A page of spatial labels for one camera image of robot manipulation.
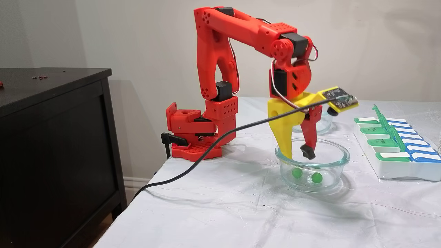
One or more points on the green ball pill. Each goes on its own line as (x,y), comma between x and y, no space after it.
(316,177)
(297,173)

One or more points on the weekly pill organizer box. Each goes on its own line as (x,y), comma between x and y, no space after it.
(392,168)

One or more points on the small clear glass bowl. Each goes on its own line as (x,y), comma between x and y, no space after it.
(325,125)

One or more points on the large clear glass bowl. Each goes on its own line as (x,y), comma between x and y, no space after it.
(330,162)

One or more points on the white tablecloth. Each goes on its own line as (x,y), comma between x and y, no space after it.
(224,213)

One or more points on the black table clamp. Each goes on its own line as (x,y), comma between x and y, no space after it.
(170,138)

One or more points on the black wooden cabinet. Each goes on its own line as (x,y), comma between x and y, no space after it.
(51,137)

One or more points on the black camera board yellow mount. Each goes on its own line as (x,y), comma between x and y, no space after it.
(339,97)

